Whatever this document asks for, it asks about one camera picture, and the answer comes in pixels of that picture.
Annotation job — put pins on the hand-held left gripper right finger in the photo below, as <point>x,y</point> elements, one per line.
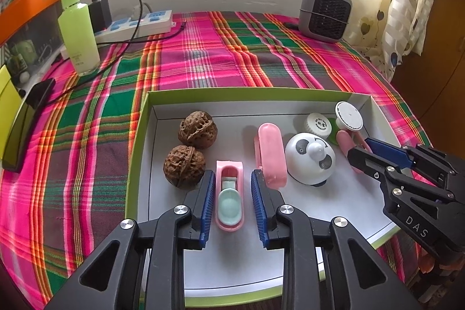
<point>259,208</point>

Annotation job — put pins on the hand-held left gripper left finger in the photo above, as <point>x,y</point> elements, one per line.
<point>207,208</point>

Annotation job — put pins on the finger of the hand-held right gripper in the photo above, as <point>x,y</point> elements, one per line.
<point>388,152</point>
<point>367,164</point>

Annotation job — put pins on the pink holder with teal lining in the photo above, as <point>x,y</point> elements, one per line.
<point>229,204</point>

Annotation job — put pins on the pink plastic clip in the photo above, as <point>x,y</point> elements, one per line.
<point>345,146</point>

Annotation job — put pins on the brown walnut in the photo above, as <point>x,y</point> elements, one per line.
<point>183,168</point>
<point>198,130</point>

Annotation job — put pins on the pink plastic case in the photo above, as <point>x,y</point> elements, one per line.
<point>270,157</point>

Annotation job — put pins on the green bottle with white cap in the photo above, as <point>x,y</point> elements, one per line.
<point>348,115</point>

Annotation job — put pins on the white panda dome toy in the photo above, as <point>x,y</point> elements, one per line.
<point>312,161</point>

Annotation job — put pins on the green-rimmed white box lid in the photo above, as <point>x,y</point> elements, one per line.
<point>232,259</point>

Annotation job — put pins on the small white round cap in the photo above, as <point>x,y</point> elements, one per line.
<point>318,124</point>

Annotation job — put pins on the brown wooden cabinet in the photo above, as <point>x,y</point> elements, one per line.
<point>443,59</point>

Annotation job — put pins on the cream heart-print curtain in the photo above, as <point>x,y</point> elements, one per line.
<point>407,5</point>

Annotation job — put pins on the grey space heater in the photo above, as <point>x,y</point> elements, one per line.
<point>325,16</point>

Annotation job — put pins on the pink plaid cloth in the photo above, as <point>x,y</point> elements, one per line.
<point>254,52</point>

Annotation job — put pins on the white and blue power strip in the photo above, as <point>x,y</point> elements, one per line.
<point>149,23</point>

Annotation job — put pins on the light green lotion bottle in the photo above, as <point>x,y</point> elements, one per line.
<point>78,34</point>

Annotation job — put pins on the black charger plug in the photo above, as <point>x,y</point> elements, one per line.
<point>100,14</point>

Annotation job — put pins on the yellow-green cardboard box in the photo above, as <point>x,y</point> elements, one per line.
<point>7,106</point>

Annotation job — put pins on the orange-lidded clear container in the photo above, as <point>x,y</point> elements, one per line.
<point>29,16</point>

